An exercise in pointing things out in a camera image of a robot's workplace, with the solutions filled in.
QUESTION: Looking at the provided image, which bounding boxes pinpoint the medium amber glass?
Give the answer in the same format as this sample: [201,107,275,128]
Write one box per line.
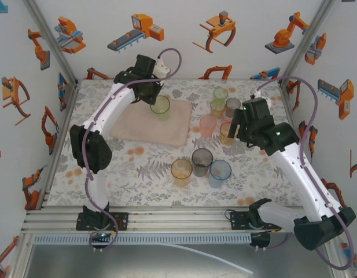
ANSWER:
[219,121,238,146]

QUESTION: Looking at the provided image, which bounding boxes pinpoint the white slotted cable duct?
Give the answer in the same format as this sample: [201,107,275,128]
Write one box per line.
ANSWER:
[32,233,253,246]

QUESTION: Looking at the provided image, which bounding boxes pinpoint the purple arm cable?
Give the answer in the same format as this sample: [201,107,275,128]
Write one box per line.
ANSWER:
[255,75,357,272]
[82,47,183,253]

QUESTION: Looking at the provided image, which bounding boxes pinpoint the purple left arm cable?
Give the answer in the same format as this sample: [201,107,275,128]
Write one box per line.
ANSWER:
[82,47,183,253]

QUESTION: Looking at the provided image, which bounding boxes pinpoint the aluminium frame post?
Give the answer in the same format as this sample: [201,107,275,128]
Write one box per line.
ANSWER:
[278,0,337,86]
[21,0,79,87]

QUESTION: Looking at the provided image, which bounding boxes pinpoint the tall grey glass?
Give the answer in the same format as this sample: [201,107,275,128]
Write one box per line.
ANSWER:
[191,148,214,177]

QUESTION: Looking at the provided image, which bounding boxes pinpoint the small green glass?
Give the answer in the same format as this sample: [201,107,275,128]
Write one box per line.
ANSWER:
[212,87,230,102]

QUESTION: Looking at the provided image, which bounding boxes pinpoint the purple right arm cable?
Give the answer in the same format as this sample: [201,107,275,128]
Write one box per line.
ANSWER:
[255,75,357,272]

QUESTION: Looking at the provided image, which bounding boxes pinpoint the salmon textured glass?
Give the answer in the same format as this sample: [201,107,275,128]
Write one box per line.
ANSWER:
[199,114,218,138]

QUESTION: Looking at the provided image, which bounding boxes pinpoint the large green glass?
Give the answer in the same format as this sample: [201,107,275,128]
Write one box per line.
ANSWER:
[149,94,171,122]

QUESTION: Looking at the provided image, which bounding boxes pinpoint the thin white tube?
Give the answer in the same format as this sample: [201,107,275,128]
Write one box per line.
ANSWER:
[159,243,254,275]

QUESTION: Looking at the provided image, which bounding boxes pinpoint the floral print table cover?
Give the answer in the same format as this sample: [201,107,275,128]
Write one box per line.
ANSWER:
[46,78,315,208]

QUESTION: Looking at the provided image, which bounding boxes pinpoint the blue glass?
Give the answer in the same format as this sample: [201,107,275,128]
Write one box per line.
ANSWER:
[208,159,233,189]

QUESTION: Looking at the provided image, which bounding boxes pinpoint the pink cloth mat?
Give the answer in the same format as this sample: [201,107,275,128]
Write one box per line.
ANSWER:
[108,97,193,146]

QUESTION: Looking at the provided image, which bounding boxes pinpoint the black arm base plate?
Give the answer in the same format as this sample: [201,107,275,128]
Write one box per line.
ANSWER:
[229,211,282,231]
[76,204,130,232]

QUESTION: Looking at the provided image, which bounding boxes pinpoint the small grey glass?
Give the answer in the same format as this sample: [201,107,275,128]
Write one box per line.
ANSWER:
[225,97,242,118]

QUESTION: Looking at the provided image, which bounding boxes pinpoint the aluminium table rail long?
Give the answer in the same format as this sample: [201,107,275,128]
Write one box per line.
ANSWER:
[20,205,341,234]

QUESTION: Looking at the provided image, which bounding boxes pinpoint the small amber glass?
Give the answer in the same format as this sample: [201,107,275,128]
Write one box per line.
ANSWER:
[209,99,226,119]

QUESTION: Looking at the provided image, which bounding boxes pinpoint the tall amber glass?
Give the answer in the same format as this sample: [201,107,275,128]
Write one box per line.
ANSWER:
[170,158,194,188]

